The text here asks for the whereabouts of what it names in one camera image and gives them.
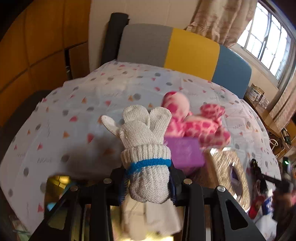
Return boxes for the white waffle cloth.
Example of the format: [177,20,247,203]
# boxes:
[121,194,183,240]

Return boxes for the black hair wig piece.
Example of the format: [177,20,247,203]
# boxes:
[250,159,268,200]

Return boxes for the black post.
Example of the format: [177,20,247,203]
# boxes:
[100,13,130,65]

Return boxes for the silver glitter tissue box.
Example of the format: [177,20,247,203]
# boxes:
[191,146,251,210]

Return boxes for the patterned light blue tablecloth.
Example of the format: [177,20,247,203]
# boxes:
[1,61,280,232]

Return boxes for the pink spotted plush toy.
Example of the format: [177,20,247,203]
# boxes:
[162,91,231,148]

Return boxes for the red reindeer sock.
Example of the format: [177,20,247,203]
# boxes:
[248,195,265,219]

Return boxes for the wooden wardrobe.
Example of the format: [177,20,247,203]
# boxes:
[1,1,91,125]

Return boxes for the wooden side shelf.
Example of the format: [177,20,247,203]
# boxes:
[243,95,295,161]

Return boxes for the purple cardboard box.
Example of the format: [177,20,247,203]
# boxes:
[164,137,205,175]

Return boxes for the grey yellow blue headboard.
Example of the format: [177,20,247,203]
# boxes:
[117,24,252,99]

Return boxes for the blue white tissue pack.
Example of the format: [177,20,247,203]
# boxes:
[253,196,277,240]

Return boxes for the window with metal frame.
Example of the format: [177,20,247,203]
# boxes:
[237,3,292,84]

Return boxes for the beige patterned curtain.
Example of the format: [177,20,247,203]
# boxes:
[186,0,258,48]

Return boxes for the cans on shelf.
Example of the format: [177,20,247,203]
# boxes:
[246,83,269,109]

